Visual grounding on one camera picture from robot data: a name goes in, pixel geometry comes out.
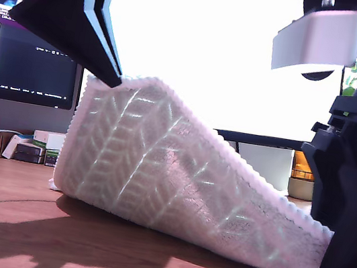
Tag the dark small box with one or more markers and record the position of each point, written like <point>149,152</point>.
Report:
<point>29,154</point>

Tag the small white box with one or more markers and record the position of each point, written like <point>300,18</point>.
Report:
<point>11,148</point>

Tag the white fluffy tea towel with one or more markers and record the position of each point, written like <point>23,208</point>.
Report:
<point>174,181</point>

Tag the green and white box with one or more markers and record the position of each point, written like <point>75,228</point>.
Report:
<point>51,158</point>

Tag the green leafy potted plant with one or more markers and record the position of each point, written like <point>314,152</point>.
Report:
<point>350,90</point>

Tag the black Huawei computer monitor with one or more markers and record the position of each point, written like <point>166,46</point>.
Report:
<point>213,44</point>

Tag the amber bottle pale green base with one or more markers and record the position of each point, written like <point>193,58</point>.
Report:
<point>300,189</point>

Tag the black monitor with dark screen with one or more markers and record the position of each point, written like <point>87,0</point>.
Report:
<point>21,75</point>

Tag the arm grey camera box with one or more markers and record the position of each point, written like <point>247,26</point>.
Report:
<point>316,37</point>

